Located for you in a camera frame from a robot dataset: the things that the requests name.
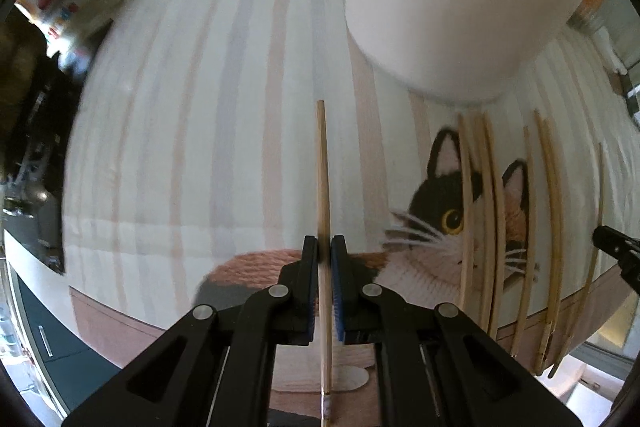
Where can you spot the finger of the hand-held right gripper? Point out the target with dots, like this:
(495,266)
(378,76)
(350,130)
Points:
(615,241)

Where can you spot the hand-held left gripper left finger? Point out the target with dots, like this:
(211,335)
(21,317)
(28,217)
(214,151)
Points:
(311,317)

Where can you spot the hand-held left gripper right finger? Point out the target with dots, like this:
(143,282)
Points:
(338,307)

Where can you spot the single bamboo chopstick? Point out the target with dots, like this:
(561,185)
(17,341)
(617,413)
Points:
(324,187)

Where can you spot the bunch of bamboo chopsticks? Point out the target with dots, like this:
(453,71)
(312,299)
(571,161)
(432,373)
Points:
(495,257)

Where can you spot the cream round utensil holder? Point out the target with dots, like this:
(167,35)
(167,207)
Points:
(450,7)

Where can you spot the striped cat print mat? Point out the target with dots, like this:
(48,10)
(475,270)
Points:
(200,132)

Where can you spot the blue kitchen cabinet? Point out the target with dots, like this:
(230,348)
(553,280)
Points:
(50,332)

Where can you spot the black gas stove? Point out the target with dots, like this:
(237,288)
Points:
(40,117)

